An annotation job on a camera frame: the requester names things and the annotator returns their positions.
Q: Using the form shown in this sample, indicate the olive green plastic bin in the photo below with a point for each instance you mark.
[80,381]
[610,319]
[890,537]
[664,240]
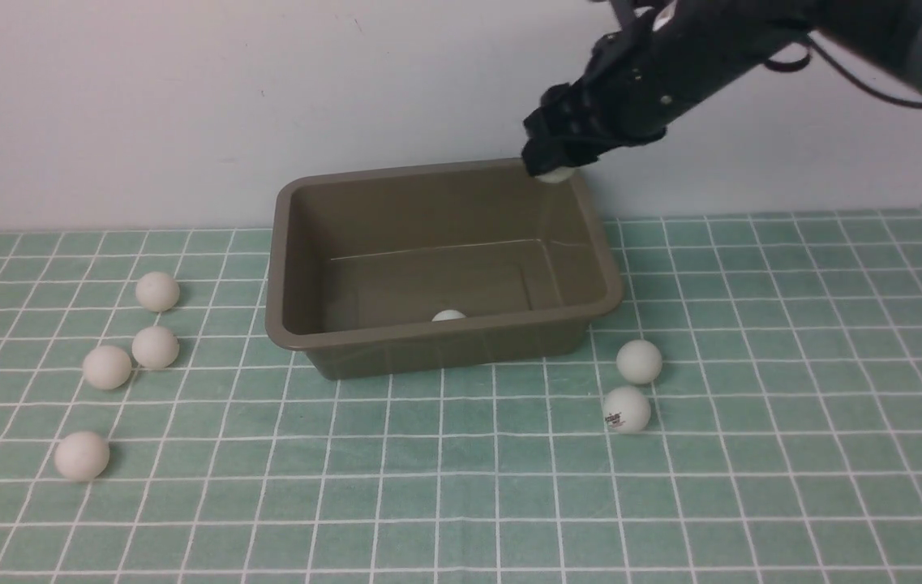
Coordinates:
[360,262]

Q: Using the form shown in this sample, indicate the green checkered tablecloth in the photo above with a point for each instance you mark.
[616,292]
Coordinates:
[785,444]

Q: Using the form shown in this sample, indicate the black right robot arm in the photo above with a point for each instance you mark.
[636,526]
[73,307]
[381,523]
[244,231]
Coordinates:
[876,45]

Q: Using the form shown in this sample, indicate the white logo ping-pong ball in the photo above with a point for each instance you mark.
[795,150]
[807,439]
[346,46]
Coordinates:
[626,410]
[448,314]

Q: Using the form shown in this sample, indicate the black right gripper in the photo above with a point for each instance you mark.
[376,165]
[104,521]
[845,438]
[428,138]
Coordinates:
[664,63]

